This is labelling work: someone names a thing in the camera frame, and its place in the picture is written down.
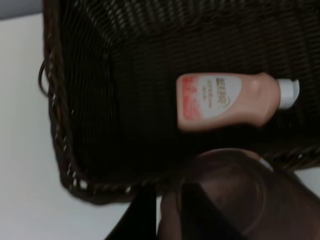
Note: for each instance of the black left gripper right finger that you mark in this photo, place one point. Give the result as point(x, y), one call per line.
point(292, 211)

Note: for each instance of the translucent purple plastic cup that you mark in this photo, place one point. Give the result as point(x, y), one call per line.
point(222, 195)

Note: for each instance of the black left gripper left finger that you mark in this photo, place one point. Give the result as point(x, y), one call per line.
point(139, 222)

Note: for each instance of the dark brown wicker basket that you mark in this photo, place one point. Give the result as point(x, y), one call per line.
point(112, 67)

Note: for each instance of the pink lotion bottle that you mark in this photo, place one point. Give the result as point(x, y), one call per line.
point(207, 101)

